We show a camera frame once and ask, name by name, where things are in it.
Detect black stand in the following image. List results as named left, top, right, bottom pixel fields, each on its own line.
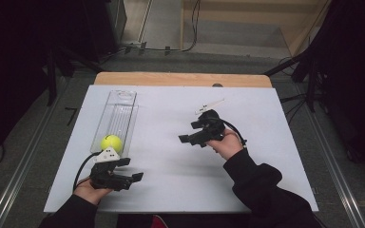
left=263, top=37, right=326, bottom=114
left=44, top=44, right=106, bottom=107

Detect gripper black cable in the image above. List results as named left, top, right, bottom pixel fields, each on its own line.
left=72, top=150, right=105, bottom=192
left=220, top=118, right=248, bottom=150

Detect clear plastic tray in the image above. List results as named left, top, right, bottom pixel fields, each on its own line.
left=89, top=89, right=140, bottom=159

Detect wooden table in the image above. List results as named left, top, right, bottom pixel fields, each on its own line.
left=93, top=71, right=274, bottom=89

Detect person's left hand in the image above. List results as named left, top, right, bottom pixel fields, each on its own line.
left=73, top=178, right=114, bottom=206

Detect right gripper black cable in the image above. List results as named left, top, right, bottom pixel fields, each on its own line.
left=220, top=118, right=248, bottom=150

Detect metal floor rail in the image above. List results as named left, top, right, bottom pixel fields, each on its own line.
left=293, top=83, right=365, bottom=228
left=0, top=77, right=72, bottom=228

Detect thin black cables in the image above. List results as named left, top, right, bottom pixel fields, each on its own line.
left=279, top=91, right=309, bottom=125

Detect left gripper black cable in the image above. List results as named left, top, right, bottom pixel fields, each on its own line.
left=72, top=150, right=105, bottom=192

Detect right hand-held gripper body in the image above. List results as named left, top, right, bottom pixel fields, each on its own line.
left=189, top=98, right=227, bottom=149

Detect yellow tennis ball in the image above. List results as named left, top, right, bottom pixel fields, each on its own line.
left=100, top=134, right=124, bottom=156

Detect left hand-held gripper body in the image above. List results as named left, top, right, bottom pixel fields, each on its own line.
left=88, top=145, right=134, bottom=192

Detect wooden frame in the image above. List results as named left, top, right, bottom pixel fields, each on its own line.
left=180, top=0, right=333, bottom=57

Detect person's right hand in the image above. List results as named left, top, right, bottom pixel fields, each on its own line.
left=205, top=127, right=245, bottom=162

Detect white board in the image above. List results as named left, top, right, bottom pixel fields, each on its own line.
left=43, top=84, right=319, bottom=214

